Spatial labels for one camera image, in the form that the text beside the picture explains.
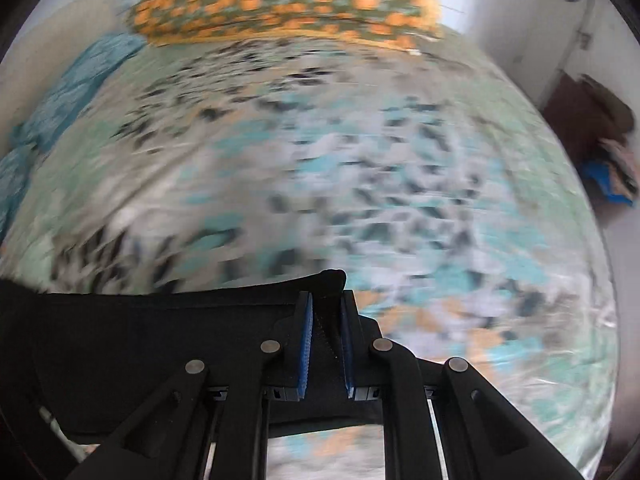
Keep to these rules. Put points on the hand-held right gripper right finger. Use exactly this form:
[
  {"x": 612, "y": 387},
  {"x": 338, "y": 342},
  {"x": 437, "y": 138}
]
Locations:
[{"x": 346, "y": 355}]

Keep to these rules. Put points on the black pants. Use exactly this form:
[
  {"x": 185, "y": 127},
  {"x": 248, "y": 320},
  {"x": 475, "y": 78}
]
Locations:
[{"x": 125, "y": 335}]

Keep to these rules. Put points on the brown clothes pile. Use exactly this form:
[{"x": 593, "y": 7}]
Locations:
[{"x": 580, "y": 110}]

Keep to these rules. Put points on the cream mattress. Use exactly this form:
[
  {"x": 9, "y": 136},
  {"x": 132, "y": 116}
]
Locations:
[{"x": 65, "y": 35}]

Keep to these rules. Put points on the orange patterned pillow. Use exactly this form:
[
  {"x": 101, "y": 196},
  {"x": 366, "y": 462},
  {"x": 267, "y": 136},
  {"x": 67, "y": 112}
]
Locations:
[{"x": 280, "y": 5}]

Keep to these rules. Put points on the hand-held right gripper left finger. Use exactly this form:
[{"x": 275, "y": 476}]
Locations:
[{"x": 304, "y": 355}]

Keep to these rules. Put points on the blue cloth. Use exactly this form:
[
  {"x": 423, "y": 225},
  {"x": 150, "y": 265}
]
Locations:
[{"x": 602, "y": 177}]

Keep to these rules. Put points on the teal patterned cloth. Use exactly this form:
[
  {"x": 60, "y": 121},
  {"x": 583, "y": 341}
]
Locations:
[{"x": 75, "y": 95}]

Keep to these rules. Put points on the printed bedsheet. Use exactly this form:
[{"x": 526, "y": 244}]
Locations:
[{"x": 350, "y": 160}]

